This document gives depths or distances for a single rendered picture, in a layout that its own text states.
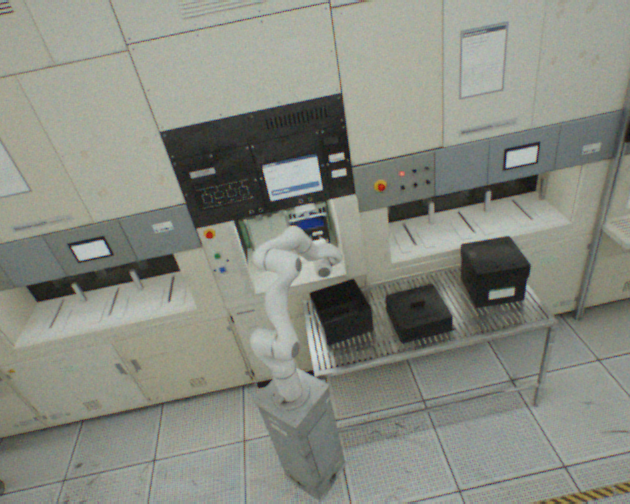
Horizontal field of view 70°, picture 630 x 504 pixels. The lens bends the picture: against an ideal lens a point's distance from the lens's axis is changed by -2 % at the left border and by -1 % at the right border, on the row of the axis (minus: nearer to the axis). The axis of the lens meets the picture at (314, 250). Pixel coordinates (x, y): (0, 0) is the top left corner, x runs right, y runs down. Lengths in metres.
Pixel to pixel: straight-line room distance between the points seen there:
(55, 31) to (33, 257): 1.17
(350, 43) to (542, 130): 1.15
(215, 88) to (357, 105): 0.67
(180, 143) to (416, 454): 2.19
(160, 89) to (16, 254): 1.21
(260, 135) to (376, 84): 0.60
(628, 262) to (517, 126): 1.47
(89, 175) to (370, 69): 1.44
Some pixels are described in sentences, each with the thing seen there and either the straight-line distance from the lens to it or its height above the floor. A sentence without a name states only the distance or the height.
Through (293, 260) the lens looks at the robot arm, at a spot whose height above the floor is 1.51.
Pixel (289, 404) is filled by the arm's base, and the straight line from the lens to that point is 2.33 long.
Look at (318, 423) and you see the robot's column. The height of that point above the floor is 0.59.
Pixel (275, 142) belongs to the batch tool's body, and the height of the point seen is 1.78.
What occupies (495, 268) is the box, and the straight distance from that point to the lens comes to 2.56.
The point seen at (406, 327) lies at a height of 0.86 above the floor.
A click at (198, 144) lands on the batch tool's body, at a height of 1.85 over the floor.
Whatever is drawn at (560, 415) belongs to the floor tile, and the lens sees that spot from 3.26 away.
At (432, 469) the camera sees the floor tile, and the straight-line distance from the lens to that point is 2.96.
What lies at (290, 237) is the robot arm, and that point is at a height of 1.53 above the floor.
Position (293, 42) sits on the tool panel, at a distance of 2.18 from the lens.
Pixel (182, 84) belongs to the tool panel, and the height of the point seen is 2.14.
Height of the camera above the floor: 2.63
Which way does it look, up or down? 36 degrees down
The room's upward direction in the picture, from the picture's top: 12 degrees counter-clockwise
